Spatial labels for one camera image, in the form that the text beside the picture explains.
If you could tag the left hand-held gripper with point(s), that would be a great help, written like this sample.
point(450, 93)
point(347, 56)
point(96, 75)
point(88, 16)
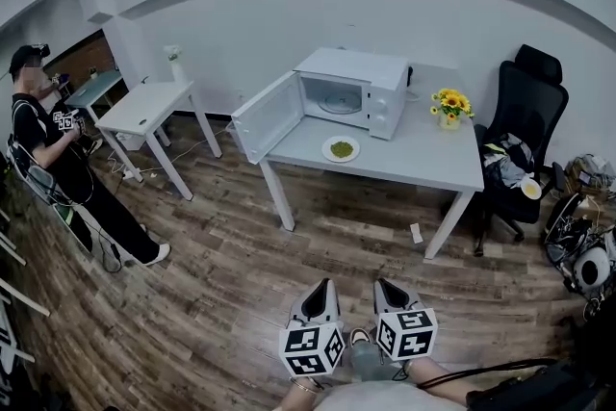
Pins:
point(308, 346)

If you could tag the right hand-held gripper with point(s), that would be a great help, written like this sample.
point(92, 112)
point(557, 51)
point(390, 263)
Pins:
point(406, 334)

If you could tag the green food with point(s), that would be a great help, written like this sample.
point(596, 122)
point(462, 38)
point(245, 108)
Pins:
point(342, 147)

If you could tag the white microwave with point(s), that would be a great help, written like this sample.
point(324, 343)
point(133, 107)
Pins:
point(351, 79)

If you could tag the person's left forearm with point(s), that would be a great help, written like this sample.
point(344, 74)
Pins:
point(308, 397)

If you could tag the person's right forearm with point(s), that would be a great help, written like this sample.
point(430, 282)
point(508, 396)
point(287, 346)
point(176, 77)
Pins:
point(433, 373)

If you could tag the plate with yellow food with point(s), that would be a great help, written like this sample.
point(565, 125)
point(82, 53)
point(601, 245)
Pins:
point(530, 188)

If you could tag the glass microwave turntable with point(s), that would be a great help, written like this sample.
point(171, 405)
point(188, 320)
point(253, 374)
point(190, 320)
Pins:
point(341, 102)

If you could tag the person's shoe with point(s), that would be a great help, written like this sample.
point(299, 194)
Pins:
point(359, 336)

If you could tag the person's legs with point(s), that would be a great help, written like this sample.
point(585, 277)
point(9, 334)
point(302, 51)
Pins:
point(366, 361)

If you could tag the person's light shirt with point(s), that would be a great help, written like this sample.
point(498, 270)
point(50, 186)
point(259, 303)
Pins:
point(385, 399)

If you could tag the white paper slip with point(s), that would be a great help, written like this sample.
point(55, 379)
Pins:
point(417, 234)

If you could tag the black bag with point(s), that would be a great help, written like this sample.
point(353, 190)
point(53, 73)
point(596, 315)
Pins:
point(568, 385)

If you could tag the grey table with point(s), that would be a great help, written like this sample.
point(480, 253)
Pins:
point(409, 149)

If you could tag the pile of equipment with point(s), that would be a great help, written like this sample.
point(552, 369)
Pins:
point(565, 226)

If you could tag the white plate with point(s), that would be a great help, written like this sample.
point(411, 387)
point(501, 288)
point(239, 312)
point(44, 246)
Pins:
point(326, 151)

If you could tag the white round device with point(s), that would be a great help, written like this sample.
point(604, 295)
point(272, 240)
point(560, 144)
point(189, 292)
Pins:
point(593, 268)

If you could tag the pile of clothes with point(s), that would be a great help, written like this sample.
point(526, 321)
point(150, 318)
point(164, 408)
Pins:
point(510, 159)

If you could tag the yellow sunflowers in pot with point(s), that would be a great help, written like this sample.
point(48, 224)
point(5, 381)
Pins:
point(451, 103)

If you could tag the brown cardboard box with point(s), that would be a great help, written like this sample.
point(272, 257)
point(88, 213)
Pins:
point(589, 173)

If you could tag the white power strip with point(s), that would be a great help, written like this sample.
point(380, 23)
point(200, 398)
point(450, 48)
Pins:
point(130, 173)

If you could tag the white box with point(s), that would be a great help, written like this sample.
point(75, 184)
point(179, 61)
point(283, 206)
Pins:
point(131, 142)

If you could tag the black office chair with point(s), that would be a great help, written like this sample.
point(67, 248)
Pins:
point(529, 91)

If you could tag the white desk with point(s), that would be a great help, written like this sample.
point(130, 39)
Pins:
point(144, 103)

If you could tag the white vase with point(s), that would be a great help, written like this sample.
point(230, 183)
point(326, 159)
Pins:
point(175, 62)

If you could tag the teal desk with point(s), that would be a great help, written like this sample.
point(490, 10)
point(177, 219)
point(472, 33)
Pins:
point(94, 89)

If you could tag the small potted plant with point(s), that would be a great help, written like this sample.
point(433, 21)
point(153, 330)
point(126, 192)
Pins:
point(93, 73)

